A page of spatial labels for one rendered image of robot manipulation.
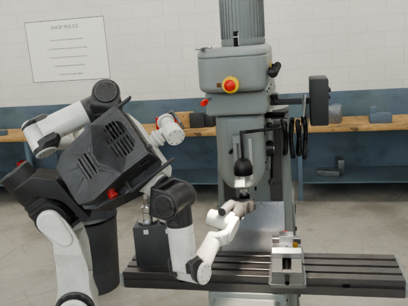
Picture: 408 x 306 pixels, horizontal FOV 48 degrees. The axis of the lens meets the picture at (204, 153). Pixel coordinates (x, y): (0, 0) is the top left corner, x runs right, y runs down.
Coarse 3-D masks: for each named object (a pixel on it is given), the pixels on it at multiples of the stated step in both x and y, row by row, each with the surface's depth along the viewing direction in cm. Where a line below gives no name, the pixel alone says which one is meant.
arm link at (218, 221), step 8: (232, 200) 181; (224, 208) 173; (232, 208) 179; (208, 216) 177; (216, 216) 176; (224, 216) 176; (232, 216) 176; (240, 216) 182; (208, 224) 178; (216, 224) 176; (224, 224) 174
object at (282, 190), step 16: (288, 112) 243; (288, 128) 240; (288, 144) 235; (288, 160) 233; (288, 176) 233; (224, 192) 238; (256, 192) 235; (272, 192) 233; (288, 192) 235; (288, 208) 236; (288, 224) 238; (288, 304) 248
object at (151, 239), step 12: (144, 228) 205; (156, 228) 204; (144, 240) 206; (156, 240) 206; (168, 240) 205; (144, 252) 208; (156, 252) 207; (168, 252) 207; (144, 264) 209; (156, 264) 209
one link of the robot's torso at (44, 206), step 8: (48, 200) 154; (56, 200) 156; (40, 208) 153; (48, 208) 154; (56, 208) 154; (64, 208) 157; (32, 216) 154; (64, 216) 155; (72, 216) 159; (40, 232) 156
